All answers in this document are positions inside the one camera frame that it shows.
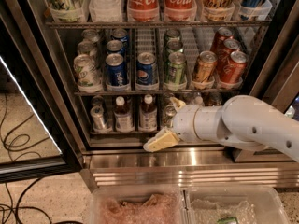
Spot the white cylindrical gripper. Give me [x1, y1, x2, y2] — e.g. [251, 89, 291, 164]
[143, 97, 199, 152]

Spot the brown tea bottle white cap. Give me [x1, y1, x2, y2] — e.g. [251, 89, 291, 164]
[139, 94, 157, 132]

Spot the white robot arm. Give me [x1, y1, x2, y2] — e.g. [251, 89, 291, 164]
[143, 95, 299, 161]

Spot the green silver can bottom shelf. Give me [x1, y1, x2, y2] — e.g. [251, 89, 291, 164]
[162, 105, 176, 127]

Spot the brown tea bottle left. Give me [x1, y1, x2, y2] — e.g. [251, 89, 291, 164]
[114, 96, 134, 133]

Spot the stainless steel fridge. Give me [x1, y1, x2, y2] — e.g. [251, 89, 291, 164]
[20, 0, 299, 189]

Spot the red coca-cola bottle right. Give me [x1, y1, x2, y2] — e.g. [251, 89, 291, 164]
[164, 0, 197, 21]

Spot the red coca-cola bottle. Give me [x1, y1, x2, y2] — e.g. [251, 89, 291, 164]
[127, 0, 159, 22]
[164, 0, 197, 21]

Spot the red coca-cola bottle left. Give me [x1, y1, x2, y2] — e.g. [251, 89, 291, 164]
[127, 0, 159, 22]

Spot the open glass fridge door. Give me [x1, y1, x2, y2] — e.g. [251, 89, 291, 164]
[0, 0, 83, 183]

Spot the clear ribbed water bottle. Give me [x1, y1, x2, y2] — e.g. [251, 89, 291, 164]
[89, 0, 122, 22]

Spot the gold can bottom rear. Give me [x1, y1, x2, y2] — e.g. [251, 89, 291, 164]
[205, 92, 222, 106]

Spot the blue pepsi can centre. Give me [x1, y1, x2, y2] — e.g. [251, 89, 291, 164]
[136, 52, 159, 91]

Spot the blue pepsi can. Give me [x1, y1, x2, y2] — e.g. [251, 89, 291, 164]
[111, 28, 129, 44]
[106, 53, 129, 91]
[106, 40, 125, 55]
[136, 52, 159, 91]

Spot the gold orange can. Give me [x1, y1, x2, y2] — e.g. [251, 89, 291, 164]
[192, 51, 218, 89]

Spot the blue pepsi can front left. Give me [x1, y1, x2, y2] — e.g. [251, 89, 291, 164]
[106, 53, 129, 91]

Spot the silver slim can front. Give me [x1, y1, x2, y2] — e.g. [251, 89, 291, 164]
[90, 105, 110, 133]

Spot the silver slim can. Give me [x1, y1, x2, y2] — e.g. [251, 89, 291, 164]
[91, 95, 105, 107]
[90, 105, 110, 133]

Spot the red can front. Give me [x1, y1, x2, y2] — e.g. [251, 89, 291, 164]
[220, 51, 248, 84]

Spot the red can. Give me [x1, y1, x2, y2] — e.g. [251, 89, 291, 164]
[210, 27, 234, 53]
[220, 51, 248, 84]
[216, 38, 241, 74]

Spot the silver slim can rear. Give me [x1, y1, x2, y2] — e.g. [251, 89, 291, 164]
[91, 95, 105, 107]

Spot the red can rear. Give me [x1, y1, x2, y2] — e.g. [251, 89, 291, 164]
[210, 27, 234, 53]

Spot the red can middle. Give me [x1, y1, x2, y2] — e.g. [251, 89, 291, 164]
[216, 38, 241, 74]

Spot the clear plastic bin right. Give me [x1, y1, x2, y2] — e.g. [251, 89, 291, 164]
[185, 185, 291, 224]

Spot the clear plastic bin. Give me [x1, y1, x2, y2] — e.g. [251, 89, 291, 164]
[88, 185, 187, 224]
[185, 185, 291, 224]

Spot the blue pepsi can middle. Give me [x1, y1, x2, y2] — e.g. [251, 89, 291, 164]
[106, 40, 125, 55]

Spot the white green can front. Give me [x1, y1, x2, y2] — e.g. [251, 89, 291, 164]
[74, 54, 103, 93]

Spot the clear plastic bin left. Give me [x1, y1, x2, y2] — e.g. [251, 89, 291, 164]
[88, 185, 187, 224]

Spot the blue pepsi can rear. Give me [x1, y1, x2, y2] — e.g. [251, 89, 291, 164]
[111, 28, 129, 44]

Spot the green can in bin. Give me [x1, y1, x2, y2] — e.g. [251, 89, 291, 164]
[217, 217, 239, 224]

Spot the white green can middle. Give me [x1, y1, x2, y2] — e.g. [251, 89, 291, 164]
[77, 40, 98, 61]

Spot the white green can rear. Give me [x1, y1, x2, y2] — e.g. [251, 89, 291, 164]
[81, 29, 100, 44]

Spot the gold black tall can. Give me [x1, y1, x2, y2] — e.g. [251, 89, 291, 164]
[202, 0, 233, 21]

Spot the green white tall can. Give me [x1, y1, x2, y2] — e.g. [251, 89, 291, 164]
[50, 0, 88, 23]

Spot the black floor cable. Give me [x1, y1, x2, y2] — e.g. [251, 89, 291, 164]
[0, 91, 84, 224]

